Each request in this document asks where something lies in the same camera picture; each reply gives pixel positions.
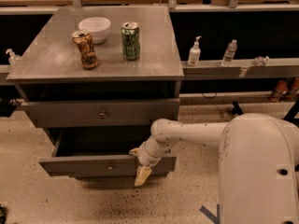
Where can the crushed brown soda can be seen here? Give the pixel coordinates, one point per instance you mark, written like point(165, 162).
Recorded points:
point(84, 42)

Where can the orange spray bottle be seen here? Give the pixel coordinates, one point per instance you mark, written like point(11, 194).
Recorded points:
point(278, 91)

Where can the green soda can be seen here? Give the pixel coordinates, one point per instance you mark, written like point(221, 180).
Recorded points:
point(130, 40)

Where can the grey drawer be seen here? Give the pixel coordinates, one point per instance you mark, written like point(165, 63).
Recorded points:
point(60, 114)
point(83, 152)

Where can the grey drawer cabinet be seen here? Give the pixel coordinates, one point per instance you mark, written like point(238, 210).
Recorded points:
point(94, 79)

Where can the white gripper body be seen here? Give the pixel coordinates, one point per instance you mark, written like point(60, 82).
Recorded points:
point(144, 158)

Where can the white bowl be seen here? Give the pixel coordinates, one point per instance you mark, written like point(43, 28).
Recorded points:
point(98, 27)

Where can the crumpled plastic wrap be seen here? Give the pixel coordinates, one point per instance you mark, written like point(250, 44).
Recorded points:
point(261, 61)

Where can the black stand leg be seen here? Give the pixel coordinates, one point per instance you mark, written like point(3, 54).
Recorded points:
point(237, 110)

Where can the white pump bottle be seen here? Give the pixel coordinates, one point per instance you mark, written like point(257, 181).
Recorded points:
point(194, 53)

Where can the clear pump bottle left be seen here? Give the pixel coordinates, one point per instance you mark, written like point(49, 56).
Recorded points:
point(12, 57)

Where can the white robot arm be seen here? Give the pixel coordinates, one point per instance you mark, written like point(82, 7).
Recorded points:
point(257, 159)

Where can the grey top drawer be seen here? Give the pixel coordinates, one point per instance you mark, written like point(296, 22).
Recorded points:
point(60, 114)

